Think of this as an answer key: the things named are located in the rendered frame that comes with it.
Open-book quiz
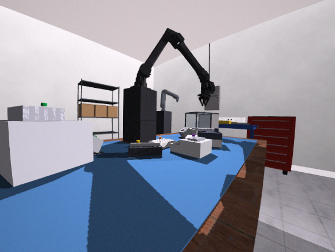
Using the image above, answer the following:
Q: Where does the white tube rack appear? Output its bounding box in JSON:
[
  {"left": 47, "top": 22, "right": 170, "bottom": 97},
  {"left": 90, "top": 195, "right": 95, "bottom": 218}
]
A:
[{"left": 148, "top": 139, "right": 175, "bottom": 149}]

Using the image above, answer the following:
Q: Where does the blue bench mat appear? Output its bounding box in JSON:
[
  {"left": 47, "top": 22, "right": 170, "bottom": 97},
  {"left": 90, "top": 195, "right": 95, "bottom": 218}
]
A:
[{"left": 0, "top": 138, "right": 257, "bottom": 252}]

